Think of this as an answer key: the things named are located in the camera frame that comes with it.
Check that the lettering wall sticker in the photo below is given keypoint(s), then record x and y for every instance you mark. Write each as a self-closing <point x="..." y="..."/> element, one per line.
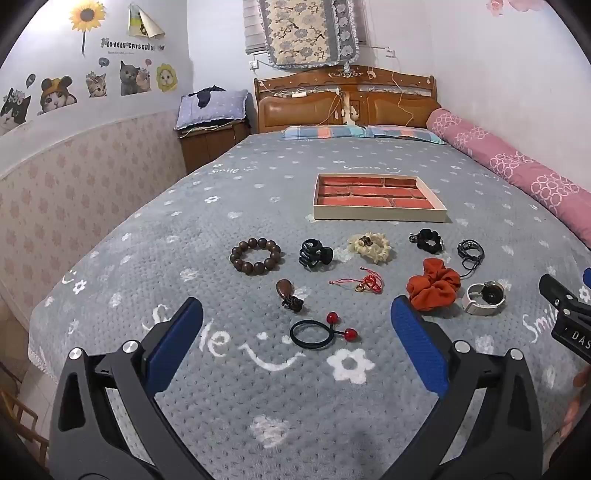
<point x="131" y="45"/>

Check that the plaid pillow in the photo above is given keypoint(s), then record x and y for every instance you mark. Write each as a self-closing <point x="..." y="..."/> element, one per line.
<point x="323" y="133"/>
<point x="406" y="134"/>

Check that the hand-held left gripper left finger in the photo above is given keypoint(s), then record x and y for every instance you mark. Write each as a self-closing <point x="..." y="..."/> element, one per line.
<point x="178" y="339"/>

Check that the shallow tray with brick-print lining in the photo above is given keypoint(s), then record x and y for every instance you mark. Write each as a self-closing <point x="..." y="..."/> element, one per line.
<point x="369" y="190"/>

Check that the floral quilted wall cloth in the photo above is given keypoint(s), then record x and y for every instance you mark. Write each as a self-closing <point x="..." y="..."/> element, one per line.
<point x="300" y="32"/>

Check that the black and white cat sticker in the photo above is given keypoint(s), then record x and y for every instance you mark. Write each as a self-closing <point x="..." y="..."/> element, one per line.
<point x="14" y="113"/>

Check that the pink patterned bolster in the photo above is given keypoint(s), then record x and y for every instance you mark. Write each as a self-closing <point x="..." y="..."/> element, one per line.
<point x="508" y="161"/>

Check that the pink flower wall sticker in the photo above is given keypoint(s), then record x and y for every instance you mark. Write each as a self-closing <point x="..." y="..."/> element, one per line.
<point x="496" y="5"/>

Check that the wooden chair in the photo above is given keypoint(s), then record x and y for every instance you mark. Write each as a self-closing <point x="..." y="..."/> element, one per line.
<point x="21" y="415"/>

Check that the orange scrunchie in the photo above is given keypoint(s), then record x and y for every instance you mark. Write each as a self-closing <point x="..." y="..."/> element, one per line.
<point x="429" y="290"/>

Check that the black claw hair clip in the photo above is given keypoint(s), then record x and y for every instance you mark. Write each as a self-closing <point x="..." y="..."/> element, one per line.
<point x="315" y="256"/>

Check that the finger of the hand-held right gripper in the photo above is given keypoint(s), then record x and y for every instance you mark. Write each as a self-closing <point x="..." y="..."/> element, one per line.
<point x="561" y="295"/>
<point x="587" y="284"/>

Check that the cat in sunflower sticker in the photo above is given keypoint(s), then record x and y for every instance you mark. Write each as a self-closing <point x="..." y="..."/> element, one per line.
<point x="166" y="77"/>

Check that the cream scrunchie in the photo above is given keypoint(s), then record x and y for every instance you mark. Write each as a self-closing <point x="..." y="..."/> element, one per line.
<point x="379" y="251"/>

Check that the brown hair clip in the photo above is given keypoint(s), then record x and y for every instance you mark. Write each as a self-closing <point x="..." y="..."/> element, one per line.
<point x="284" y="290"/>

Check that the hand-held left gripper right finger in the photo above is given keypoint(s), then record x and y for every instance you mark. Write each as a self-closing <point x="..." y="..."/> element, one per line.
<point x="418" y="346"/>

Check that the tabby kitten sticker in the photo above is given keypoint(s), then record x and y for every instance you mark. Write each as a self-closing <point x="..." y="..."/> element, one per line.
<point x="97" y="85"/>

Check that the black scrunchie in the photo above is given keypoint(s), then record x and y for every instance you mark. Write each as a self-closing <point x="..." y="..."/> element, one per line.
<point x="422" y="243"/>

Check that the wooden nightstand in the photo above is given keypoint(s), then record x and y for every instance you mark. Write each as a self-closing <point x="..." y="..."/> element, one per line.
<point x="212" y="143"/>

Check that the window blind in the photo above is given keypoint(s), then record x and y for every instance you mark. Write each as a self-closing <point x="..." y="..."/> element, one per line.
<point x="251" y="27"/>

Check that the lilac dotted cushion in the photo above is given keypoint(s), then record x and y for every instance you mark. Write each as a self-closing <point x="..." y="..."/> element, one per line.
<point x="221" y="108"/>

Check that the grey cats sticker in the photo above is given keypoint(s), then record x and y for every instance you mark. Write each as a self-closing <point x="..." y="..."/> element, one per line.
<point x="131" y="78"/>

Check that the sunflower wall sticker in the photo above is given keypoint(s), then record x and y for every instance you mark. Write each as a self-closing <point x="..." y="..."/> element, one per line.
<point x="87" y="14"/>

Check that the cat in hat sticker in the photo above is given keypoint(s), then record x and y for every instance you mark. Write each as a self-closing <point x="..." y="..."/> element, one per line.
<point x="56" y="97"/>

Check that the peeling wall poster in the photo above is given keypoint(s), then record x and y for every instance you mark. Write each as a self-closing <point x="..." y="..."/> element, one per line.
<point x="143" y="21"/>

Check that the wooden headboard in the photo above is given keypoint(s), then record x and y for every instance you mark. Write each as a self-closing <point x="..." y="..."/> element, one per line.
<point x="286" y="110"/>

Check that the grey flower-print bed blanket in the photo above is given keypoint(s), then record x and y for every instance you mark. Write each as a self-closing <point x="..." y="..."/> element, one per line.
<point x="231" y="207"/>

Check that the person's right hand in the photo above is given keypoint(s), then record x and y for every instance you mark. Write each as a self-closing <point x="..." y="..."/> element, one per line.
<point x="582" y="381"/>

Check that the dark cloth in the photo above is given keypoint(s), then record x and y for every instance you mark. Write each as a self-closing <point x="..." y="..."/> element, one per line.
<point x="203" y="97"/>

